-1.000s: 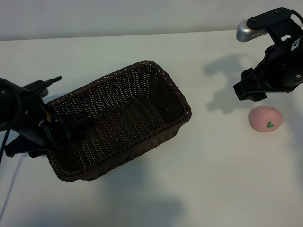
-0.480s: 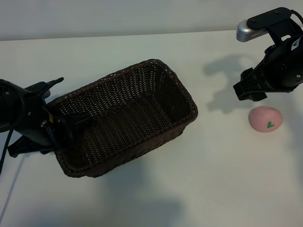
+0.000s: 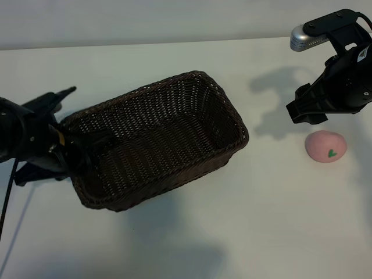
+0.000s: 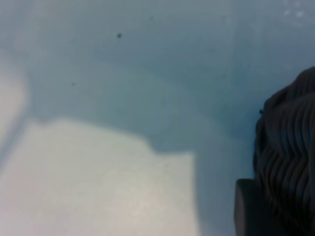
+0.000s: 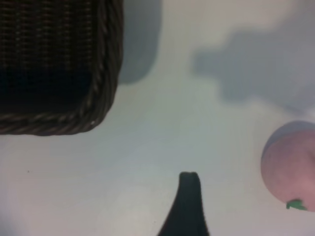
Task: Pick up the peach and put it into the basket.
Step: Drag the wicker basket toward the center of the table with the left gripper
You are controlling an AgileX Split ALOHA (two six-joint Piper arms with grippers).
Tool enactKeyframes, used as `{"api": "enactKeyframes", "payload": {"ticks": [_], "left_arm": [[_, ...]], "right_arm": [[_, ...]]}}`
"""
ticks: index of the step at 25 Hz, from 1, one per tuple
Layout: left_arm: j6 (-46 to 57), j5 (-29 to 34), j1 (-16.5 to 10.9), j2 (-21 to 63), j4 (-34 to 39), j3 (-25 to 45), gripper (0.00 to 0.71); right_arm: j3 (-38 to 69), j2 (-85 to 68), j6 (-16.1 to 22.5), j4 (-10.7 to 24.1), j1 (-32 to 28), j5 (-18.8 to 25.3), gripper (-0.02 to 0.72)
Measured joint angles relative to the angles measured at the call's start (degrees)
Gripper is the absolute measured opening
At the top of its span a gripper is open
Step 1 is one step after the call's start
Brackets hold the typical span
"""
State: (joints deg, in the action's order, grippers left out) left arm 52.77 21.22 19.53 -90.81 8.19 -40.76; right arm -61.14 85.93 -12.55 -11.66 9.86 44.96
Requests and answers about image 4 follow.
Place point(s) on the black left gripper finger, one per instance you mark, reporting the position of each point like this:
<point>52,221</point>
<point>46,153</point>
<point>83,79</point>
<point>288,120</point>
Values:
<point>248,209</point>

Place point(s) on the dark brown wicker basket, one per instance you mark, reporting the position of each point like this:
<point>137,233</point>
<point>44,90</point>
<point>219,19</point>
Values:
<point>290,147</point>

